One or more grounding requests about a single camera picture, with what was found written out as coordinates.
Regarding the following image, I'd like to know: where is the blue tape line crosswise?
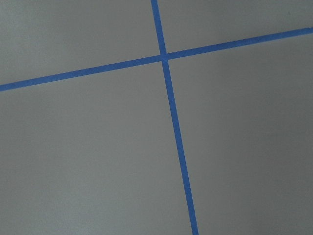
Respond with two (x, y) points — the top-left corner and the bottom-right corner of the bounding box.
(0, 27), (313, 92)

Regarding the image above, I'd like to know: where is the blue tape line lengthwise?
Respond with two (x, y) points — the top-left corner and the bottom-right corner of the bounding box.
(151, 0), (199, 235)

